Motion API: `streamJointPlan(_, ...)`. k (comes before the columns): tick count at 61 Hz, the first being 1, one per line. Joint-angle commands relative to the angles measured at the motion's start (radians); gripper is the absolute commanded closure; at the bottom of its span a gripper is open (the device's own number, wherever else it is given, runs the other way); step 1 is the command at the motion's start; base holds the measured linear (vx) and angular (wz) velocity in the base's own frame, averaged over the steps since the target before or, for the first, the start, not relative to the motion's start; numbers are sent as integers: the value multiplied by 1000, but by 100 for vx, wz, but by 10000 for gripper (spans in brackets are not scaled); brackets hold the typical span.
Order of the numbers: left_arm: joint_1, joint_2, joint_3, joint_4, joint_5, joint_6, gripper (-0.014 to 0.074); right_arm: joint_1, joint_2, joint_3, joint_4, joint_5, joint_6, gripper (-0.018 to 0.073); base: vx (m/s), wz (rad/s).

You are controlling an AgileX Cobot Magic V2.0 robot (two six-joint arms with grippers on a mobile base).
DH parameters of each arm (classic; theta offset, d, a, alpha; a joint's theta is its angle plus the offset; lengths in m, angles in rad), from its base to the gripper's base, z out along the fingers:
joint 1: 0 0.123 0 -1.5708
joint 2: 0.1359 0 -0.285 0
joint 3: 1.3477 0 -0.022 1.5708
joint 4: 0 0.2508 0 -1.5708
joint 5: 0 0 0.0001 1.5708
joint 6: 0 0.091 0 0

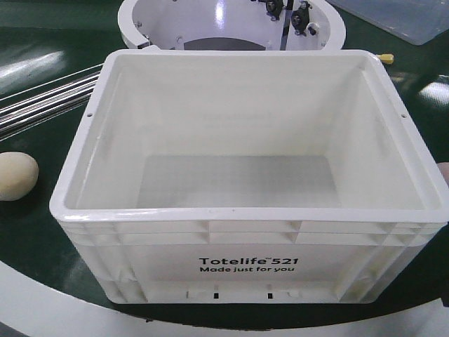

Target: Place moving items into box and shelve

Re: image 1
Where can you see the white plastic tote box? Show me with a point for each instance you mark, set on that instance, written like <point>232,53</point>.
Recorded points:
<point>247,177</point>

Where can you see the yellow plush egg toy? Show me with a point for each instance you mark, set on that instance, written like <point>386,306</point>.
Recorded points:
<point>19,174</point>

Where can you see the white round turntable hub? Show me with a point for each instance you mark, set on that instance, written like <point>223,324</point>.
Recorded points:
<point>268,25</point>

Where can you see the bundle of metal rods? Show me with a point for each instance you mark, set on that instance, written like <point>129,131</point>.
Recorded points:
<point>30,107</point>

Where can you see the small yellow object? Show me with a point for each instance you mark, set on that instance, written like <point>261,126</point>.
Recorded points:
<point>386,58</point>

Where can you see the clear plastic lid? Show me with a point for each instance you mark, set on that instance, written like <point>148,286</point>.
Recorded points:
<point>416,22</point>

